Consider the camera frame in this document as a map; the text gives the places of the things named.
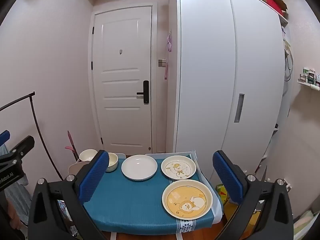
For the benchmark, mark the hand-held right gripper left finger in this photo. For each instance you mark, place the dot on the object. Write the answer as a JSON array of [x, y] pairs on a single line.
[[93, 177]]

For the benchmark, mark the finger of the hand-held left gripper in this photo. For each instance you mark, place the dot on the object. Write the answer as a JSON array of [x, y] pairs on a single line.
[[21, 148], [3, 138]]

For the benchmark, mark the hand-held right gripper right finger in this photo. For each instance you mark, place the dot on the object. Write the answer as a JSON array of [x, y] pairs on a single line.
[[228, 177]]

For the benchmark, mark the beige plastic basin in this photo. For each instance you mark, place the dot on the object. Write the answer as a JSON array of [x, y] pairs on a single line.
[[75, 168]]

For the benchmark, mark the white bowl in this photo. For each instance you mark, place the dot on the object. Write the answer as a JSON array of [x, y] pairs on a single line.
[[87, 155]]

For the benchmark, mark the cream bowl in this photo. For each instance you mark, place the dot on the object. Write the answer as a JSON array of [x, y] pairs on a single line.
[[112, 162]]

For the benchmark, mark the plain cream plate underneath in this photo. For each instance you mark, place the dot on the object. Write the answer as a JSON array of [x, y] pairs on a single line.
[[187, 200]]

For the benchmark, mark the plain white plate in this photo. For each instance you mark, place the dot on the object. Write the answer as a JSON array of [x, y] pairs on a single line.
[[139, 167]]

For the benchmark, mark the duck print plate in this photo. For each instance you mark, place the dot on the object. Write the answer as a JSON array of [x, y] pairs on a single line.
[[178, 167]]

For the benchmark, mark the green yellow bag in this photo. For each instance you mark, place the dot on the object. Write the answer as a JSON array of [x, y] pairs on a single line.
[[223, 192]]

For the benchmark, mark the black clothes rack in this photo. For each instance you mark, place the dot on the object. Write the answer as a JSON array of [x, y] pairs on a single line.
[[37, 127]]

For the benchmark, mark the grey striped cloth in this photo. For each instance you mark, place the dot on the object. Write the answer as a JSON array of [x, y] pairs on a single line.
[[17, 200]]

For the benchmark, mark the teal tablecloth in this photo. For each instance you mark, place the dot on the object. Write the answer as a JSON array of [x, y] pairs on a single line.
[[132, 202]]

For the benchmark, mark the white panel door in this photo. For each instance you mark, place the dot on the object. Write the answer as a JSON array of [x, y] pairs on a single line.
[[122, 92]]

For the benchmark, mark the green striped bedding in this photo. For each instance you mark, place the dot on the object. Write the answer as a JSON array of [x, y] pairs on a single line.
[[306, 222]]

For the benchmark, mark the white wardrobe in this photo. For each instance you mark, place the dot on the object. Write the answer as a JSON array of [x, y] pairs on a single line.
[[212, 67]]

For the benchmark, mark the pink shoehorn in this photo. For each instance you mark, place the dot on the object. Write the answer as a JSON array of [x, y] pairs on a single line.
[[165, 72]]

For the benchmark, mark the pink hanger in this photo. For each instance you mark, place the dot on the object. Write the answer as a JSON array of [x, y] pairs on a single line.
[[169, 41]]

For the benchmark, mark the red box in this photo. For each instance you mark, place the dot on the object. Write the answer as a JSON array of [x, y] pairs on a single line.
[[272, 2]]

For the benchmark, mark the white wall shelf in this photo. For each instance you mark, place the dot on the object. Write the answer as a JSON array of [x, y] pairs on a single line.
[[308, 80]]

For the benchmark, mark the grey light switch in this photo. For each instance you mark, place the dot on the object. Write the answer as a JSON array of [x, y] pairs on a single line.
[[162, 62]]

